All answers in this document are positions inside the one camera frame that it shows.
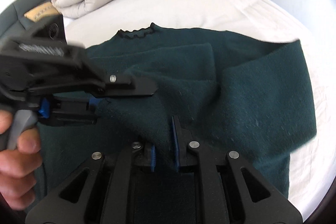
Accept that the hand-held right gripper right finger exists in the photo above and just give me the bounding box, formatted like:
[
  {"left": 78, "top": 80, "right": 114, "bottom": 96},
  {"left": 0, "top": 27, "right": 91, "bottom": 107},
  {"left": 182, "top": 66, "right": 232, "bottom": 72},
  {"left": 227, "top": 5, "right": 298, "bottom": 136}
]
[{"left": 171, "top": 116, "right": 305, "bottom": 224}]

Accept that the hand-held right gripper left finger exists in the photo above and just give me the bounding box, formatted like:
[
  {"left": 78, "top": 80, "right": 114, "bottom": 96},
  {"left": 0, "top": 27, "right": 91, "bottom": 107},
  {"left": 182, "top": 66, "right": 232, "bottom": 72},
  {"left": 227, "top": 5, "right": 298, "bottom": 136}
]
[{"left": 25, "top": 142, "right": 158, "bottom": 224}]

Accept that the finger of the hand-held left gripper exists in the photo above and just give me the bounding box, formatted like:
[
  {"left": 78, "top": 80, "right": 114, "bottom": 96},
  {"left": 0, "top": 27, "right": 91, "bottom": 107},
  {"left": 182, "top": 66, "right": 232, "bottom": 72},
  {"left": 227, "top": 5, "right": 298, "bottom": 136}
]
[
  {"left": 49, "top": 97, "right": 99, "bottom": 126},
  {"left": 92, "top": 74, "right": 158, "bottom": 98}
]

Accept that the dark green knit sweater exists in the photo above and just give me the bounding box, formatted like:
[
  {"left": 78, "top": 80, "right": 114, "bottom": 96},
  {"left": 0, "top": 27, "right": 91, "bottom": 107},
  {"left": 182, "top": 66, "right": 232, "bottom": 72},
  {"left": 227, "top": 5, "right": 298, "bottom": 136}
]
[{"left": 33, "top": 22, "right": 318, "bottom": 203}]

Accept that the person's left hand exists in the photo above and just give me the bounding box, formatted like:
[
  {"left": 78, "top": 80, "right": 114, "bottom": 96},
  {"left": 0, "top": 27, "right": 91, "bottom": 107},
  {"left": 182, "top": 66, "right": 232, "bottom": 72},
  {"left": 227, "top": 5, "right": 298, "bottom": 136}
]
[{"left": 0, "top": 111, "right": 44, "bottom": 211}]

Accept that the yellow patterned pillow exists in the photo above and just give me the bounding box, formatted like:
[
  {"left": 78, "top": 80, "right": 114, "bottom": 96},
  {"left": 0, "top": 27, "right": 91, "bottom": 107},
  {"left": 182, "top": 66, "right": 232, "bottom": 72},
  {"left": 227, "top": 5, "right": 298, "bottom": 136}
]
[{"left": 24, "top": 6, "right": 61, "bottom": 21}]

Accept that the dark grey padded headboard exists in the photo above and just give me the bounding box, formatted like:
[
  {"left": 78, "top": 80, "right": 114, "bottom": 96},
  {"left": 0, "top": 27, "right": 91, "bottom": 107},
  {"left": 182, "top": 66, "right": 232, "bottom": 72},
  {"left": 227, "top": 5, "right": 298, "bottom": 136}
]
[{"left": 0, "top": 0, "right": 65, "bottom": 38}]

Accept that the bed with white sheet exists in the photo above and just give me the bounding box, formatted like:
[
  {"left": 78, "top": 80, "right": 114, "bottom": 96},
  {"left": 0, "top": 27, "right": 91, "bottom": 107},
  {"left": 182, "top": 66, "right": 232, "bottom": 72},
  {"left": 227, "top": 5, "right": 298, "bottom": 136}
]
[{"left": 0, "top": 0, "right": 336, "bottom": 219}]

